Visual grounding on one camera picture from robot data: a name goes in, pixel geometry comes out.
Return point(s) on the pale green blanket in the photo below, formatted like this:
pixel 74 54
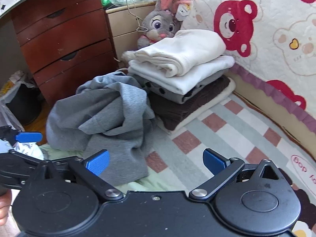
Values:
pixel 158 184

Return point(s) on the grey bunny plush toy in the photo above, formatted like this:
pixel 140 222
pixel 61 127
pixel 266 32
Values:
pixel 158 23

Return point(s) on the black trash bin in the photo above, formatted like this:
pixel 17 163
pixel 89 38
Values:
pixel 22 106

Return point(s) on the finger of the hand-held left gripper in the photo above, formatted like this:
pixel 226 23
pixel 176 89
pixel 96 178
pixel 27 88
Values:
pixel 27 137

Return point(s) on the brown folded garment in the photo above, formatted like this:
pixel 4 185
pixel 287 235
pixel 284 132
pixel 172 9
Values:
pixel 177 111

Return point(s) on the beige mattress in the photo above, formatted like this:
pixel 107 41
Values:
pixel 271 108

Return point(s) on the clear plastic bag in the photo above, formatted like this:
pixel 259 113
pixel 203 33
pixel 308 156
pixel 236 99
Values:
pixel 7 118

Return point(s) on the white plastic bag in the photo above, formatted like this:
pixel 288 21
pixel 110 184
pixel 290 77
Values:
pixel 12 84

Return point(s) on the grey cotton garment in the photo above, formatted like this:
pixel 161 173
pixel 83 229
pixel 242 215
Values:
pixel 98 108

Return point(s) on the beige cabinet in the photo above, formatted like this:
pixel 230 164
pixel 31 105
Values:
pixel 123 24

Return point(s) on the paper tag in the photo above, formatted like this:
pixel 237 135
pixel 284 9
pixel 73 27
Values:
pixel 182 11

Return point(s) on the printed bear blanket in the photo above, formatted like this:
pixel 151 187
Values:
pixel 271 29

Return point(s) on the person's left hand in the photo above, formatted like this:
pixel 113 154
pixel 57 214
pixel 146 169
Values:
pixel 3 207

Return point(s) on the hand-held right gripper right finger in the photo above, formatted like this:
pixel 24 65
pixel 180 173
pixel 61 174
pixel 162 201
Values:
pixel 213 161

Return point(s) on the grey dotted folded garment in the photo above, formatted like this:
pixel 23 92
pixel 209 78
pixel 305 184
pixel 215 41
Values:
pixel 167 95

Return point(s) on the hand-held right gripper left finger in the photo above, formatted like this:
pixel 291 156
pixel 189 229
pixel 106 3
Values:
pixel 98 160

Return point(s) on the red-brown drawer cabinet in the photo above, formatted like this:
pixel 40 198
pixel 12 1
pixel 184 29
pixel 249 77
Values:
pixel 61 29

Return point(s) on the checked pink grey mat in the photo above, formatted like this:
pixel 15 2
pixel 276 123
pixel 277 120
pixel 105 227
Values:
pixel 222 128

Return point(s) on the cream folded sweater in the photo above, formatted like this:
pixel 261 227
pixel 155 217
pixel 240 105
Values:
pixel 185 47

